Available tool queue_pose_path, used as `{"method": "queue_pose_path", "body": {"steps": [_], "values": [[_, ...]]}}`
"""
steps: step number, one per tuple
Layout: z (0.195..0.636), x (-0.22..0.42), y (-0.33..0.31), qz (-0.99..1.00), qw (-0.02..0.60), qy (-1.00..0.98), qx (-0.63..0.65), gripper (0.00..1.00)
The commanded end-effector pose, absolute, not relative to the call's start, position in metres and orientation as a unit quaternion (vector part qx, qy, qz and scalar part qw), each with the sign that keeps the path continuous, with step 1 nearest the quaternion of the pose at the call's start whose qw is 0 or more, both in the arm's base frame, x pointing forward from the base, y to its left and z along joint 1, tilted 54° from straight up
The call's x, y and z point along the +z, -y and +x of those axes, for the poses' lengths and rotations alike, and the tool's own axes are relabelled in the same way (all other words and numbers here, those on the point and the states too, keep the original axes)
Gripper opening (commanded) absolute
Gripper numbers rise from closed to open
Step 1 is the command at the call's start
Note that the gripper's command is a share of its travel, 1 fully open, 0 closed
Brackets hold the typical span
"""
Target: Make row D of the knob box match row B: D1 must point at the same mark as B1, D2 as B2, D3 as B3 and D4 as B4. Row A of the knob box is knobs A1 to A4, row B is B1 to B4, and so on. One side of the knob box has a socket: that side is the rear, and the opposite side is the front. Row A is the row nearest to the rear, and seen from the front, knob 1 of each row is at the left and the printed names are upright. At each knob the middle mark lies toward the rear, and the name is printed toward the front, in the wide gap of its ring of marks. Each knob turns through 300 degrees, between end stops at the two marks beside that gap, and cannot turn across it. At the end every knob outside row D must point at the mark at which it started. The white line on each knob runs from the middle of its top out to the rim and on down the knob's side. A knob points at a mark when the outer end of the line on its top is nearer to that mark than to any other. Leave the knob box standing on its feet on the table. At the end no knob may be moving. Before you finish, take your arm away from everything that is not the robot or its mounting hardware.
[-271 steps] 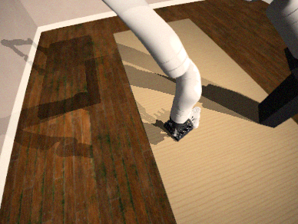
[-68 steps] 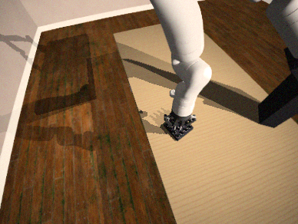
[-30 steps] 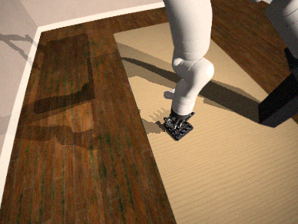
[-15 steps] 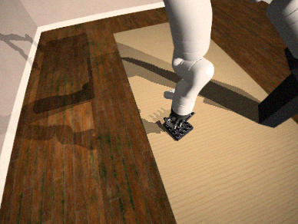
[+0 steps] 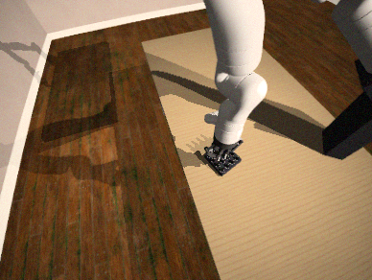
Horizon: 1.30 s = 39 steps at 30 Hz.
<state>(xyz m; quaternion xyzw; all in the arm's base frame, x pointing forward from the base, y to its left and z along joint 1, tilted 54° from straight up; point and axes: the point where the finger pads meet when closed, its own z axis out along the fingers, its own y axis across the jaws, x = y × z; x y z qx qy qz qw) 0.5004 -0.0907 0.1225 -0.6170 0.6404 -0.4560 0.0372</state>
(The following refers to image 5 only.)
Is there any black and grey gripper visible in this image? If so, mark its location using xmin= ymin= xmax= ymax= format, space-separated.
xmin=204 ymin=134 xmax=244 ymax=161

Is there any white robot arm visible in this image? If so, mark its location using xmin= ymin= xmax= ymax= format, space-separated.
xmin=203 ymin=0 xmax=372 ymax=144

